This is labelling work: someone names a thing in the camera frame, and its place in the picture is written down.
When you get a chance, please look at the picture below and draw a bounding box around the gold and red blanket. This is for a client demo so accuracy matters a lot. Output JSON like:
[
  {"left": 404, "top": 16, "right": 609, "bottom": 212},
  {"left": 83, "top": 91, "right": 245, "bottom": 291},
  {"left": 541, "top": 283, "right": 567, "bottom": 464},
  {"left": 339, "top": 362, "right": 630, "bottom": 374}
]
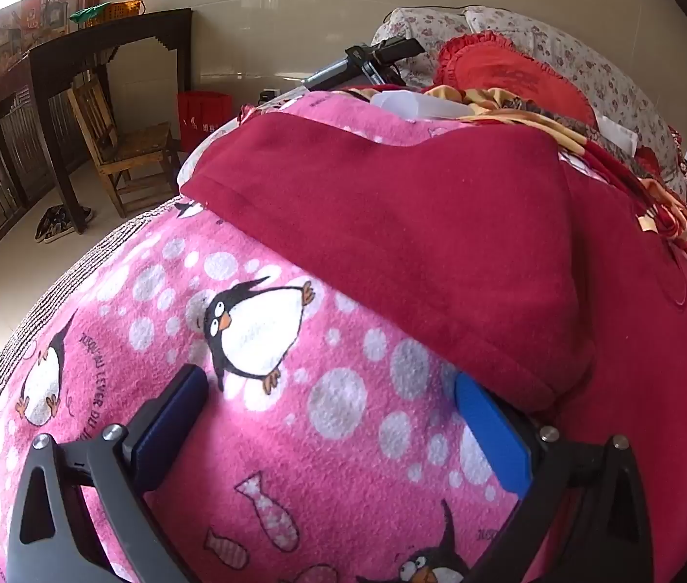
[{"left": 343, "top": 86, "right": 687, "bottom": 292}]

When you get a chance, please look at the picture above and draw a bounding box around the black cloth shoe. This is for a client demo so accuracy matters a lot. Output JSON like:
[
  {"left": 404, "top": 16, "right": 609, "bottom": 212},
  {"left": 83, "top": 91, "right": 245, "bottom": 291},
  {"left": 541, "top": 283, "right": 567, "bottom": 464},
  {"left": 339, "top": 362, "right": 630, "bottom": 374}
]
[
  {"left": 46, "top": 204, "right": 94, "bottom": 242},
  {"left": 35, "top": 205, "right": 64, "bottom": 244}
]

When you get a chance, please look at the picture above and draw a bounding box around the white pillow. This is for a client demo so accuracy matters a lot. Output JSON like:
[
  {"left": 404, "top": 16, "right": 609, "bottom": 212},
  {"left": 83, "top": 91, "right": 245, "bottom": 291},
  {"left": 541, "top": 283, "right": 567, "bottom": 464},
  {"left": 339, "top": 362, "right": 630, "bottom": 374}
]
[{"left": 598, "top": 114, "right": 639, "bottom": 156}]

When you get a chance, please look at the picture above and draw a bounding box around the black scooter handlebar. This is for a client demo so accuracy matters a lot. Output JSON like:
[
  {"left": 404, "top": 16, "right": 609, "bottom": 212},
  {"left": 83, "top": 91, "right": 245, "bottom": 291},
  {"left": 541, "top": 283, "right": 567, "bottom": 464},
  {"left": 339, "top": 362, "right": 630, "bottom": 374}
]
[{"left": 301, "top": 36, "right": 426, "bottom": 89}]

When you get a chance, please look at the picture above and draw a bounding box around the pink penguin print blanket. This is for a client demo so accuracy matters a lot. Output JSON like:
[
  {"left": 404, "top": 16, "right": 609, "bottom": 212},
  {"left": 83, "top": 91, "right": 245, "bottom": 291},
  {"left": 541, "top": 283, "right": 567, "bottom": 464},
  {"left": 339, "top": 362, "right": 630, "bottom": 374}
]
[{"left": 0, "top": 92, "right": 687, "bottom": 583}]

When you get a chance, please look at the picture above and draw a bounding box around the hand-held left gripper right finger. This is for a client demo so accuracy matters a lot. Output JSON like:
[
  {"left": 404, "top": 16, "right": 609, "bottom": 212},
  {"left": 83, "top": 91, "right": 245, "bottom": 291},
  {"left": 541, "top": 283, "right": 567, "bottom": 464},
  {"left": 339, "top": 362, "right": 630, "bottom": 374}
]
[{"left": 453, "top": 370, "right": 656, "bottom": 583}]

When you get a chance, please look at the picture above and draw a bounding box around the wooden chair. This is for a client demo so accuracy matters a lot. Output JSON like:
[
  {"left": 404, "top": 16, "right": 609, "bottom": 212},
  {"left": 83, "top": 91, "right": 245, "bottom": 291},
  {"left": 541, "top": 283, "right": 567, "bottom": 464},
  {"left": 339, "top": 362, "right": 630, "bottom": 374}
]
[{"left": 67, "top": 76, "right": 182, "bottom": 218}]

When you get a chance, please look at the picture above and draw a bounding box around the large red heart cushion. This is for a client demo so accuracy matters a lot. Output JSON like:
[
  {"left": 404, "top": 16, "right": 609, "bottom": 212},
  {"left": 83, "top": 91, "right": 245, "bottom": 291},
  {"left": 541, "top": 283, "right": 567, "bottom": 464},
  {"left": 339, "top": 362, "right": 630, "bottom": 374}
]
[{"left": 434, "top": 30, "right": 600, "bottom": 130}]

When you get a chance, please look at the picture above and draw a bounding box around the red bin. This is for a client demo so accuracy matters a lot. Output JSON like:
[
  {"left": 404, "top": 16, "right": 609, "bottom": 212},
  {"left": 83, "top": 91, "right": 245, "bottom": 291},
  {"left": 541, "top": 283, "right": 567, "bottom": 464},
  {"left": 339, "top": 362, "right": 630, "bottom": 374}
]
[{"left": 177, "top": 90, "right": 230, "bottom": 153}]

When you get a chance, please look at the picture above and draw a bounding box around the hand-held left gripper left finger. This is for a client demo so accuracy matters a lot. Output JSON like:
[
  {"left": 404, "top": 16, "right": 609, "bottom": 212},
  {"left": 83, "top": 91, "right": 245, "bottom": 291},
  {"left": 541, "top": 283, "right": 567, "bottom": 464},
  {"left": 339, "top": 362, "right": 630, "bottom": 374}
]
[{"left": 6, "top": 364, "right": 211, "bottom": 583}]

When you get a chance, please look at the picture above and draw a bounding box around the wall poster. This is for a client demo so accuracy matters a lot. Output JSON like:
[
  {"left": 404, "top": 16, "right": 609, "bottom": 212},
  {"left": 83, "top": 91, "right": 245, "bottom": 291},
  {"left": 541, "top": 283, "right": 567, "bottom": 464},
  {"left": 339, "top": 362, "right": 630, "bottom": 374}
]
[{"left": 0, "top": 0, "right": 71, "bottom": 52}]

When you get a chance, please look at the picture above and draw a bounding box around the dark red garment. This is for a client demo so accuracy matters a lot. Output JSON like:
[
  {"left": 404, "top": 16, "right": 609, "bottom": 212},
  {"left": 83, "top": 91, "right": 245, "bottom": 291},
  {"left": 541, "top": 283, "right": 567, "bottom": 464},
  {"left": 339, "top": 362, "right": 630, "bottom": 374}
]
[{"left": 178, "top": 112, "right": 687, "bottom": 583}]

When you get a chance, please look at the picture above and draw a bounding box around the yellow plastic basket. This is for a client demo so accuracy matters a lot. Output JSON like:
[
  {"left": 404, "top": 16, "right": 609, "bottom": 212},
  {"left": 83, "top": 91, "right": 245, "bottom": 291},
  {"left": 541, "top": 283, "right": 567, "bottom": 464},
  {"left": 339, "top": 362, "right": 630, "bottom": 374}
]
[{"left": 85, "top": 0, "right": 145, "bottom": 26}]

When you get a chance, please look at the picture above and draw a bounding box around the dark wooden table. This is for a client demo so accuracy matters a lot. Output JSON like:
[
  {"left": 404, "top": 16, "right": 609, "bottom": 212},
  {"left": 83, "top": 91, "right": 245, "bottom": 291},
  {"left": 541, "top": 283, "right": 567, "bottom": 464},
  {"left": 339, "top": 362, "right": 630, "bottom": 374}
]
[{"left": 0, "top": 8, "right": 194, "bottom": 235}]

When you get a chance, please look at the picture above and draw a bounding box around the woven bed mat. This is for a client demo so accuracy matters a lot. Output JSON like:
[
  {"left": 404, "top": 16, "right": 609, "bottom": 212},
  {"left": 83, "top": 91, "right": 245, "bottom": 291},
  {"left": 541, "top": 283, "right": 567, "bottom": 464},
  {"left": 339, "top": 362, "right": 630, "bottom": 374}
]
[{"left": 0, "top": 197, "right": 183, "bottom": 432}]

